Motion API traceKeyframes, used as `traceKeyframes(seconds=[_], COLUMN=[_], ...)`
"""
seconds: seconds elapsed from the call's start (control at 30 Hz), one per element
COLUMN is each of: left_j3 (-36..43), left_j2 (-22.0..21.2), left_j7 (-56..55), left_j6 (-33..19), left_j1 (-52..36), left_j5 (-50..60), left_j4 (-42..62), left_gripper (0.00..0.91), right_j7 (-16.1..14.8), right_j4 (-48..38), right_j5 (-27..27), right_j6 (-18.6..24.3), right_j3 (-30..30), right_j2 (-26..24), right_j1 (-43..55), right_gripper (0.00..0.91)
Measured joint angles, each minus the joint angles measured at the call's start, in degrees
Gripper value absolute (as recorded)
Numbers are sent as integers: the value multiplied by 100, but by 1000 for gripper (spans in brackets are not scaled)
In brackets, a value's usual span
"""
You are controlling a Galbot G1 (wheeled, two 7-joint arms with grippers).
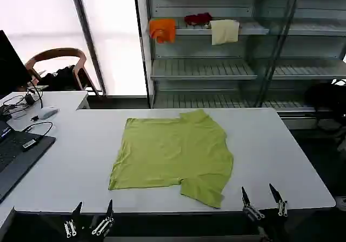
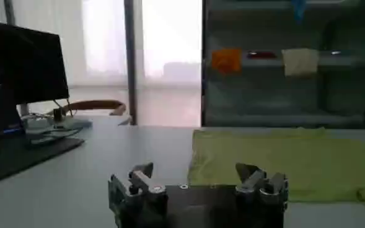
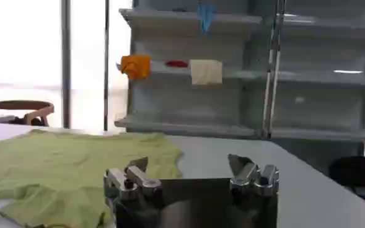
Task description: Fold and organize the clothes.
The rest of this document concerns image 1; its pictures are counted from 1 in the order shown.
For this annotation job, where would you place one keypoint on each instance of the silver usb dongle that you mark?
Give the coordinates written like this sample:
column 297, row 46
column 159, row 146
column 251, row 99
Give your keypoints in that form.
column 29, row 144

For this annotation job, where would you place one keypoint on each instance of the grey metal shelf with cloths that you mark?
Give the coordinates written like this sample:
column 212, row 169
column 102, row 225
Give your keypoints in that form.
column 202, row 69

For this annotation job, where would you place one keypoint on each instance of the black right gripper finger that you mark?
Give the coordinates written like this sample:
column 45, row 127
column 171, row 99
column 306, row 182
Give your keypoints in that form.
column 245, row 198
column 275, row 193

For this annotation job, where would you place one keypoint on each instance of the black computer monitor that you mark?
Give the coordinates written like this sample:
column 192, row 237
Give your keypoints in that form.
column 10, row 68

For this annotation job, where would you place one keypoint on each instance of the black power adapter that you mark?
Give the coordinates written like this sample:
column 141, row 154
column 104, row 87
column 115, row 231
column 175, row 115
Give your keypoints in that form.
column 30, row 99

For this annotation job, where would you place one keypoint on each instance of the dark grey laptop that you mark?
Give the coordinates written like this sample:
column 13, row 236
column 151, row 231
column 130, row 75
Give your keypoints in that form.
column 19, row 160

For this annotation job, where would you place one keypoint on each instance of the dark slanted window post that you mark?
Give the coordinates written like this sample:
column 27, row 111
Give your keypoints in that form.
column 89, row 36

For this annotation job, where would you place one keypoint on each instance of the black clothing bundle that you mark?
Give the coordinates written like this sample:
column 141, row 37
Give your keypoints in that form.
column 62, row 79

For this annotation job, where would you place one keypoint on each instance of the lime green t-shirt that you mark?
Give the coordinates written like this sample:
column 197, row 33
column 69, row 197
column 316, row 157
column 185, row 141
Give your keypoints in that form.
column 173, row 155

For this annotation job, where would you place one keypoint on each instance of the brown wooden chair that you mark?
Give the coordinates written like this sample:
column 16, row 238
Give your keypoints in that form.
column 59, row 53

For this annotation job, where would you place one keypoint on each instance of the white computer mouse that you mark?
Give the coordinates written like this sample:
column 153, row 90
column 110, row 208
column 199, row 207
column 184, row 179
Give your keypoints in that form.
column 47, row 112

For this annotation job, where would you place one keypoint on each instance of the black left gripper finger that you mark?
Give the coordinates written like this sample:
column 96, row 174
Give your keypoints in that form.
column 76, row 212
column 109, row 211

